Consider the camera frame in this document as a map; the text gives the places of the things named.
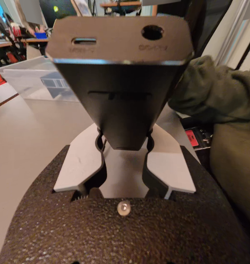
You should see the black multiport USB hub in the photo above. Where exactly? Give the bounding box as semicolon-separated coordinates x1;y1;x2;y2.
45;15;195;151

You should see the person's right forearm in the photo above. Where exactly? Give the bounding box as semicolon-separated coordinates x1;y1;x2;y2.
168;55;250;124

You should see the grey desk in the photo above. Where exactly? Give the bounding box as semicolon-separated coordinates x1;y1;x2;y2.
0;82;200;262

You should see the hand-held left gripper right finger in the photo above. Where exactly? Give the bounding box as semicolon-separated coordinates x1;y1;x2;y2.
142;123;197;200

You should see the clear bin divider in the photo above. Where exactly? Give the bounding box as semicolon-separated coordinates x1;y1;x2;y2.
40;72;71;99

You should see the black monitor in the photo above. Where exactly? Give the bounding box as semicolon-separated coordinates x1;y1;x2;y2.
39;0;76;28

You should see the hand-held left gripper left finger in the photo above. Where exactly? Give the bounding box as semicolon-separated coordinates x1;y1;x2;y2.
53;127;107;193

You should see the black pouch red label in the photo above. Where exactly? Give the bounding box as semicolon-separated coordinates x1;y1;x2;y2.
184;128;213;150

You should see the person's green jacket torso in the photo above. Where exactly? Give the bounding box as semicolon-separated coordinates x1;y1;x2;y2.
209;121;250;237

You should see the clear plastic bin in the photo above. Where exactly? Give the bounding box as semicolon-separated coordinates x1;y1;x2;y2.
0;55;81;103

